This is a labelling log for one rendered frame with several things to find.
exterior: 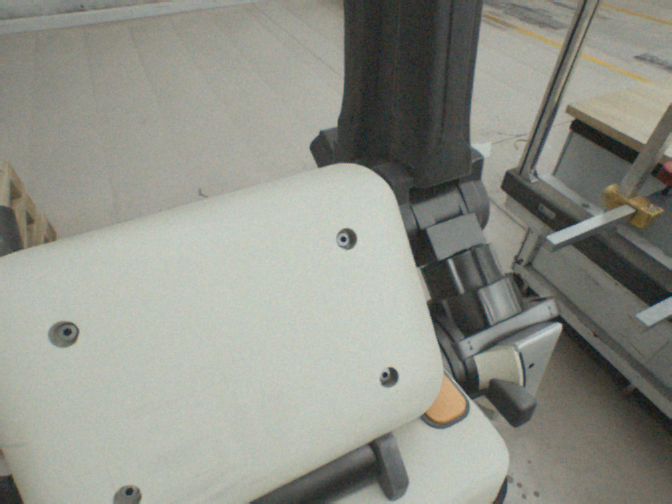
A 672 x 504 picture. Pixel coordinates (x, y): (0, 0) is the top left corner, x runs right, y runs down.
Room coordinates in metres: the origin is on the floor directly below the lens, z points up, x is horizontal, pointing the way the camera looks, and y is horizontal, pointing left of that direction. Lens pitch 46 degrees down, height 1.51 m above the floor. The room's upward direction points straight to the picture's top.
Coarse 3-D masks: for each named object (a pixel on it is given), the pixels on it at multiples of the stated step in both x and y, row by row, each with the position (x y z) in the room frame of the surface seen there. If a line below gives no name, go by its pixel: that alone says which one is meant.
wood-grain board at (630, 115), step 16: (656, 80) 1.45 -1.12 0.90; (608, 96) 1.33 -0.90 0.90; (624, 96) 1.33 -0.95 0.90; (640, 96) 1.33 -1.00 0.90; (656, 96) 1.33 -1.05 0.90; (576, 112) 1.24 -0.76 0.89; (592, 112) 1.22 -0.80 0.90; (608, 112) 1.22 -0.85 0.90; (624, 112) 1.22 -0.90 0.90; (640, 112) 1.22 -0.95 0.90; (656, 112) 1.22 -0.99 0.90; (608, 128) 1.13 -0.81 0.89; (624, 128) 1.12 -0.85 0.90; (640, 128) 1.12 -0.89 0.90; (624, 144) 1.07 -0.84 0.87; (640, 144) 1.04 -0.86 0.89
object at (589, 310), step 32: (576, 128) 1.27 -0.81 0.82; (576, 160) 1.23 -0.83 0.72; (608, 160) 1.14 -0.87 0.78; (640, 192) 1.02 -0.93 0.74; (544, 256) 1.21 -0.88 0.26; (544, 288) 1.12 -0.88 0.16; (576, 288) 1.05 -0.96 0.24; (576, 320) 0.96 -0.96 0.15; (608, 320) 0.91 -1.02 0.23; (608, 352) 0.82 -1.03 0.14; (640, 352) 0.78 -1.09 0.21; (640, 384) 0.70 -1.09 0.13
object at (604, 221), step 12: (660, 192) 0.90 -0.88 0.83; (660, 204) 0.87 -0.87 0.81; (600, 216) 0.80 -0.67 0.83; (612, 216) 0.80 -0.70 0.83; (624, 216) 0.81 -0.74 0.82; (576, 228) 0.76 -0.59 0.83; (588, 228) 0.76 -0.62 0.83; (600, 228) 0.77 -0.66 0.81; (552, 240) 0.71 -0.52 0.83; (564, 240) 0.71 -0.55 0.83; (576, 240) 0.74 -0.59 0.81; (552, 252) 0.70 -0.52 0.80
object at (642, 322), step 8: (656, 304) 0.53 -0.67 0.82; (664, 304) 0.53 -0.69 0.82; (640, 312) 0.51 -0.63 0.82; (648, 312) 0.51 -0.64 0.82; (656, 312) 0.51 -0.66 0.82; (664, 312) 0.51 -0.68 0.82; (632, 320) 0.50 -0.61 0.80; (640, 320) 0.49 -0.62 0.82; (648, 320) 0.49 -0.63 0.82; (656, 320) 0.49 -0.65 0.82; (664, 320) 0.50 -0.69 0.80; (640, 328) 0.48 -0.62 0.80; (648, 328) 0.48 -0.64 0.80
